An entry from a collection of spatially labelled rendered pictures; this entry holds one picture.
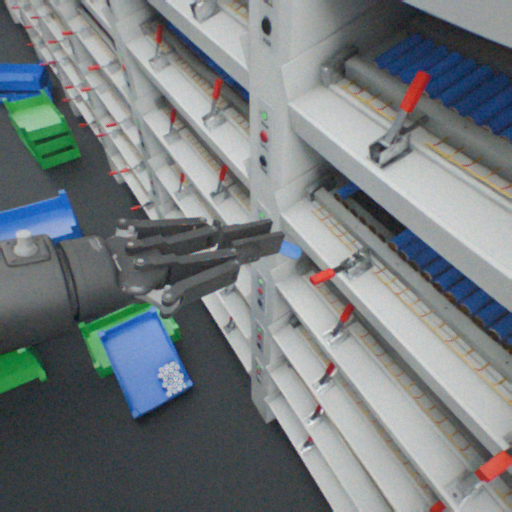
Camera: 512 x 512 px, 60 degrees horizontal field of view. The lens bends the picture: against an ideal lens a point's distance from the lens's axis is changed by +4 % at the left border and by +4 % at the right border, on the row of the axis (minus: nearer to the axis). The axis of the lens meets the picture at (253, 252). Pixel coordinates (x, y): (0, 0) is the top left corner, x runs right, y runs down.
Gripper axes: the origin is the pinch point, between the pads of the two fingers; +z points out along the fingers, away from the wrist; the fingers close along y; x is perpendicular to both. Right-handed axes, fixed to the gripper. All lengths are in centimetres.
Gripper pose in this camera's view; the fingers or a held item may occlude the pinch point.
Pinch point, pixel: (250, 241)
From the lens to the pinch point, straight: 50.2
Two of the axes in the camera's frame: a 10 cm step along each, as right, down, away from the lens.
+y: -5.2, -6.3, 5.7
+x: -2.2, 7.5, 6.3
